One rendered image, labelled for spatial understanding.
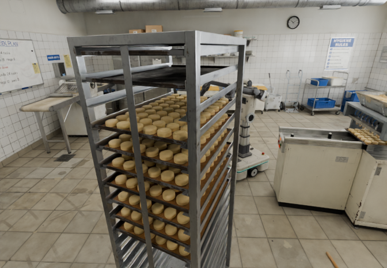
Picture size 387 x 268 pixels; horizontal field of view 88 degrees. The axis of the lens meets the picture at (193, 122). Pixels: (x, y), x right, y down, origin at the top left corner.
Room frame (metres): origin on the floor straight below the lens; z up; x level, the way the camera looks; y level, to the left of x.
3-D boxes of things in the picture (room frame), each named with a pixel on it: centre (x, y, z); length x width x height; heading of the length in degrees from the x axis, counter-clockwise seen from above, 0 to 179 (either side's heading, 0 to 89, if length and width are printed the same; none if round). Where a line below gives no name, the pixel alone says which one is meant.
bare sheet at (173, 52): (0.92, 0.08, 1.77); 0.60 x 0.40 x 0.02; 155
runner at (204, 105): (0.84, -0.10, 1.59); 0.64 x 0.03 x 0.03; 155
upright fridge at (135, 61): (5.65, 1.30, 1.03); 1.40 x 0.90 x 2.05; 87
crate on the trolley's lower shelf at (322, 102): (5.46, -3.60, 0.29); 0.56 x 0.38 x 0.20; 96
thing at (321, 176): (1.95, -1.35, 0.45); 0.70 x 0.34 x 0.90; 78
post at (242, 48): (1.11, -0.26, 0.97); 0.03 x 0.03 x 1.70; 65
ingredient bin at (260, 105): (5.65, -1.75, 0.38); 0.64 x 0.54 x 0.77; 175
